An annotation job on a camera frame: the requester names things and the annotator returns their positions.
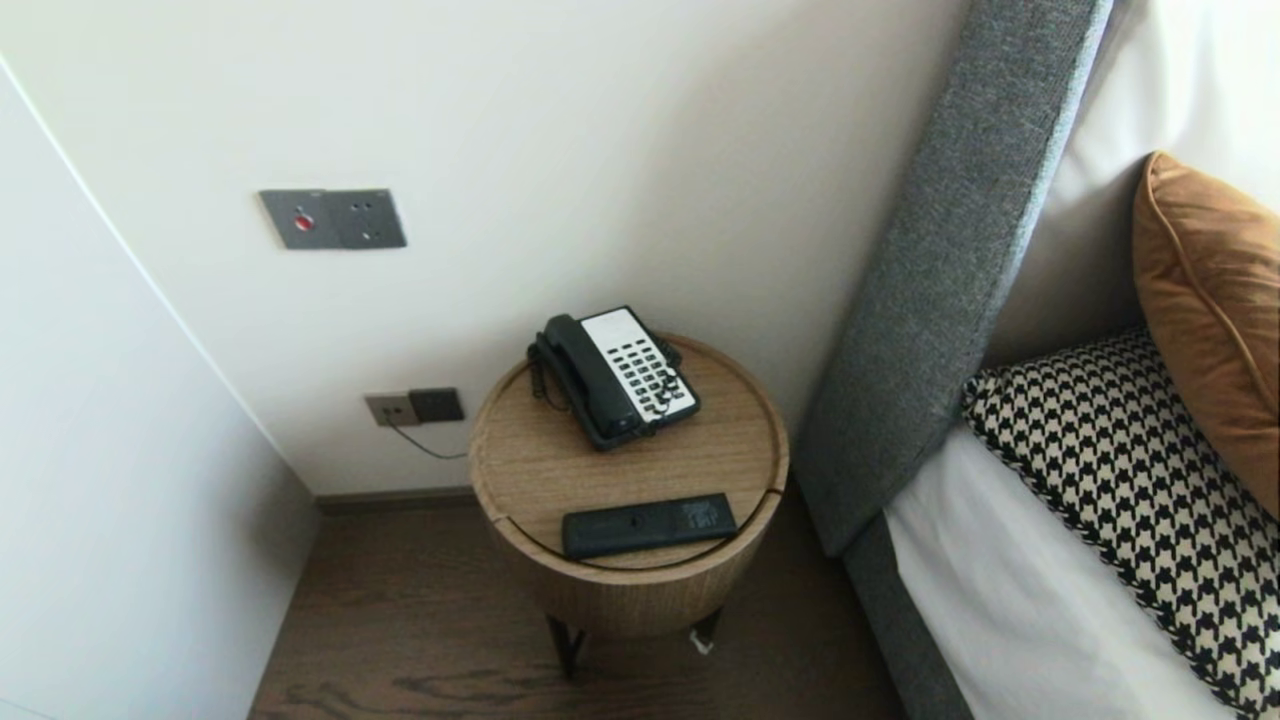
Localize black remote control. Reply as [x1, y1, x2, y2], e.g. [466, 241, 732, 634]
[561, 493, 739, 560]

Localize black and white telephone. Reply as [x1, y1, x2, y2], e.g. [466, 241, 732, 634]
[527, 306, 702, 451]

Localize black telephone handset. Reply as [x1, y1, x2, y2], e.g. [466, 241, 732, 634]
[541, 314, 641, 441]

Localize round wooden nightstand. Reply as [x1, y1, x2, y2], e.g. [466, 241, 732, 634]
[469, 333, 790, 576]

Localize brown wooden baseboard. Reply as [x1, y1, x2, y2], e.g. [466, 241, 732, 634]
[316, 487, 479, 516]

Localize black metal nightstand legs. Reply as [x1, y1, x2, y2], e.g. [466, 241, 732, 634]
[545, 605, 723, 683]

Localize grey fabric headboard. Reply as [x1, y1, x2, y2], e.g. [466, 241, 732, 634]
[795, 0, 1116, 558]

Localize black white houndstooth pillow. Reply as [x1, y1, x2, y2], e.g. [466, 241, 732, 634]
[962, 330, 1280, 719]

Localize white wardrobe panel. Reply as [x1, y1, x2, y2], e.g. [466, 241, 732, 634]
[0, 55, 321, 720]

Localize brown velvet cushion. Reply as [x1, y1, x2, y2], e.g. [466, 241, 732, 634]
[1132, 152, 1280, 521]

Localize white bed pillow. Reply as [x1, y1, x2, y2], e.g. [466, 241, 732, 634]
[985, 0, 1280, 366]

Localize thin black telephone cable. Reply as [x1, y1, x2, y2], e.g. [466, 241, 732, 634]
[388, 415, 471, 461]

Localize beige wall data socket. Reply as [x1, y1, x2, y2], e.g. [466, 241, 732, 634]
[364, 393, 421, 429]

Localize grey wall switch panel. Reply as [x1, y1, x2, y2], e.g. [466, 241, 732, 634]
[259, 189, 408, 251]

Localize grey fabric bed frame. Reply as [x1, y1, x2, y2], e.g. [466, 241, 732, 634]
[843, 515, 976, 720]

